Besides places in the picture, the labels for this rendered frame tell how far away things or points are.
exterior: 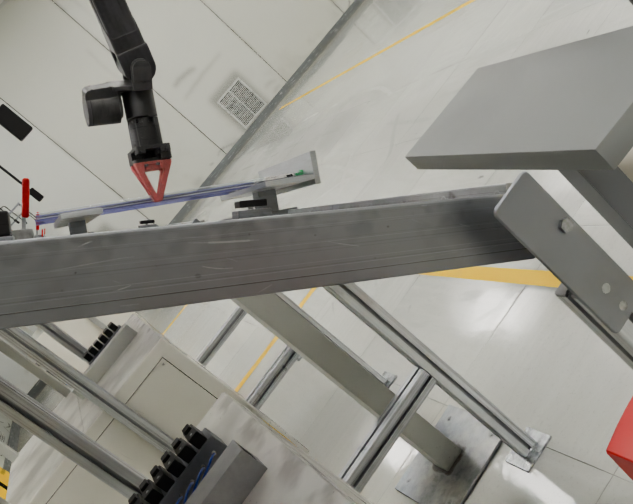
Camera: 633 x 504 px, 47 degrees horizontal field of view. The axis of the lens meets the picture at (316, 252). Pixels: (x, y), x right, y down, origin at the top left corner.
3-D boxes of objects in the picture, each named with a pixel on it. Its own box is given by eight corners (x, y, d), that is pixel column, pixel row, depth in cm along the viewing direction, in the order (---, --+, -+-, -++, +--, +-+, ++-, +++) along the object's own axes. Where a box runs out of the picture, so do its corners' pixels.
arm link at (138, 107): (154, 82, 133) (148, 89, 138) (116, 85, 130) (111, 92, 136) (161, 119, 134) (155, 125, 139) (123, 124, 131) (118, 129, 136)
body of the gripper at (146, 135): (136, 157, 130) (128, 116, 129) (128, 164, 139) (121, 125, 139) (172, 152, 132) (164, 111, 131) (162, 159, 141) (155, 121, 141)
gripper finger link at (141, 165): (142, 203, 132) (132, 152, 131) (136, 205, 139) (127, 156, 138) (179, 197, 134) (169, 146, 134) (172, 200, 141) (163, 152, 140)
